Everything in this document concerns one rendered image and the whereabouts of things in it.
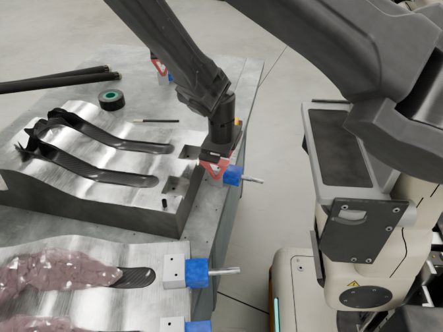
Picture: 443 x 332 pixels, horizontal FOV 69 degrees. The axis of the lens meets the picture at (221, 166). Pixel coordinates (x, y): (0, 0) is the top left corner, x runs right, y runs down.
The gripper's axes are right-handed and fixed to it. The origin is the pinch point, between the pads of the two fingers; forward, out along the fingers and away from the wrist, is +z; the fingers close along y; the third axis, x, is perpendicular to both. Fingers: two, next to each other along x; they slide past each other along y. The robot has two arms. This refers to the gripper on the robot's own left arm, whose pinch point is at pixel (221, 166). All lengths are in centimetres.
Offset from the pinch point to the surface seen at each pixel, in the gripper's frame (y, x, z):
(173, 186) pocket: 11.0, -7.4, -1.7
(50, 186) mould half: 22.3, -29.0, -5.8
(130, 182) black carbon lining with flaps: 14.3, -15.7, -3.5
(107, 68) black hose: -38, -57, 3
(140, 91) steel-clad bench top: -31, -40, 5
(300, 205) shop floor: -68, 23, 85
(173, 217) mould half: 19.7, -3.4, -3.2
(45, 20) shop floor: -252, -301, 87
